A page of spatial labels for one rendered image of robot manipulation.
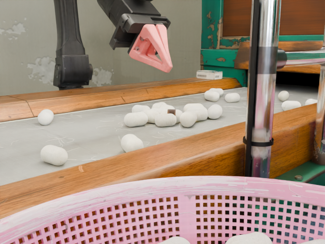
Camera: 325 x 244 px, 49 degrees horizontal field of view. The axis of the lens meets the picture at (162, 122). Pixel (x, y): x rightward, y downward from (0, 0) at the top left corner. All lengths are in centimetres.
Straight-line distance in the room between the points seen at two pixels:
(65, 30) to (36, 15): 173
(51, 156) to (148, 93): 42
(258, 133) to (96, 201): 16
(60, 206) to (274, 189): 13
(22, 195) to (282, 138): 27
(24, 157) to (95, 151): 7
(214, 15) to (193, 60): 123
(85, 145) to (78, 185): 18
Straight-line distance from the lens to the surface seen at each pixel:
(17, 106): 60
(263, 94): 30
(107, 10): 67
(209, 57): 105
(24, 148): 42
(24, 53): 260
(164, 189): 22
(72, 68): 90
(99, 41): 287
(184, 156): 29
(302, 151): 45
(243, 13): 100
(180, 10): 235
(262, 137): 31
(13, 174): 34
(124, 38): 62
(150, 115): 51
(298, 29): 92
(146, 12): 62
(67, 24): 92
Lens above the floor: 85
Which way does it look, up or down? 12 degrees down
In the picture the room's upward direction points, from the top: straight up
